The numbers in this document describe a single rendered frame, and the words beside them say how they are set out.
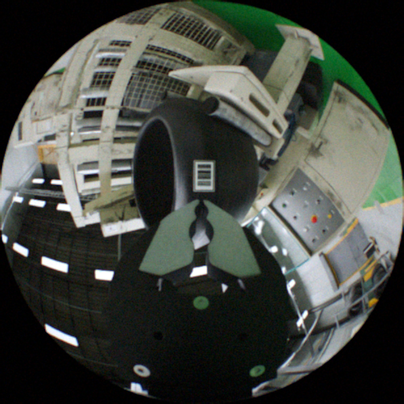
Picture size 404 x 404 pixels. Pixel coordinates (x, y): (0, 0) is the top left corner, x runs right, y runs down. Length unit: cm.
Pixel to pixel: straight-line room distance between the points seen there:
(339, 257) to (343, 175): 883
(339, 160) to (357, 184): 19
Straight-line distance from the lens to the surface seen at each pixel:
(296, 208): 95
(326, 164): 90
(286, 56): 87
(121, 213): 94
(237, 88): 28
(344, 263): 976
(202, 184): 25
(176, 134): 31
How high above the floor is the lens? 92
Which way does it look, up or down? 36 degrees up
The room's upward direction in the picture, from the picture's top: 151 degrees counter-clockwise
